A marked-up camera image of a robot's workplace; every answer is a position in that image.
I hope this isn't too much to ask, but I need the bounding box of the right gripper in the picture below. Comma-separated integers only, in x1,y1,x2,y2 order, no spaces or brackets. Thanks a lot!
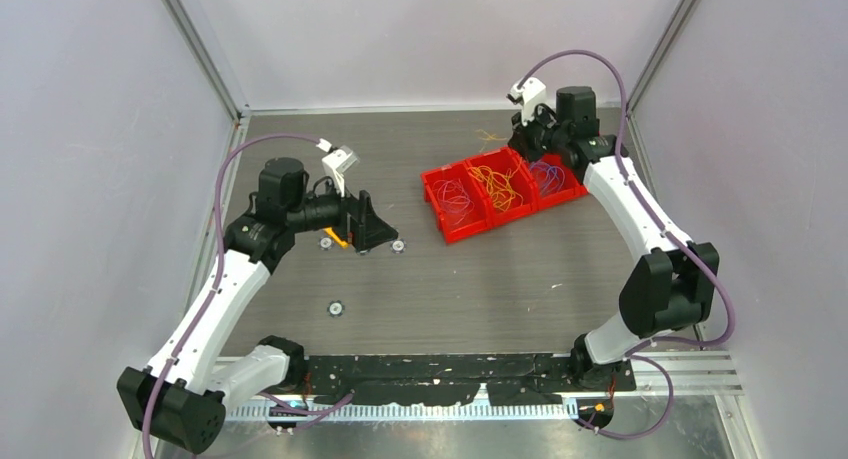
509,103,570,165

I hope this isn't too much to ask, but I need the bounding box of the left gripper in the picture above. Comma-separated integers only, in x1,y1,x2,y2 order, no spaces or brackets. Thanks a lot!
287,170,397,250

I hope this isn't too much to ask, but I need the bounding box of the pink cable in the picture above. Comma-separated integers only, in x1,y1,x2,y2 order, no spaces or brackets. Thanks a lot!
431,177,477,227

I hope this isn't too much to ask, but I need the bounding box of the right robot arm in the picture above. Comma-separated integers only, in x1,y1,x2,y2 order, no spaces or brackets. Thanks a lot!
507,78,719,390

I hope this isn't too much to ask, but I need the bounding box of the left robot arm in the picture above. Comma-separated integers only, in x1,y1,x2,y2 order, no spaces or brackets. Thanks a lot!
117,155,399,455

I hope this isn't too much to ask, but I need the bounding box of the red compartment bin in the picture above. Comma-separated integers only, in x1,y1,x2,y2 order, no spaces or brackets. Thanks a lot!
420,146,588,244

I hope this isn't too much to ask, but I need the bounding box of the yellow triangle frame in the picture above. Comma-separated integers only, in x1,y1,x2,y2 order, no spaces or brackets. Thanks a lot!
323,227,349,249

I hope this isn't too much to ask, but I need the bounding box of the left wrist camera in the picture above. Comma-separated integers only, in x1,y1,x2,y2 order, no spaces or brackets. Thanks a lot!
316,138,359,197

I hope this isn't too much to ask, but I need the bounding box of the white slotted cable duct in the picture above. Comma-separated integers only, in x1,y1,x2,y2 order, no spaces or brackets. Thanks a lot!
226,399,579,423

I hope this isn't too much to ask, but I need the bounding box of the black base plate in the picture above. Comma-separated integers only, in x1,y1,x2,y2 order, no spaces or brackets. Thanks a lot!
306,353,636,407

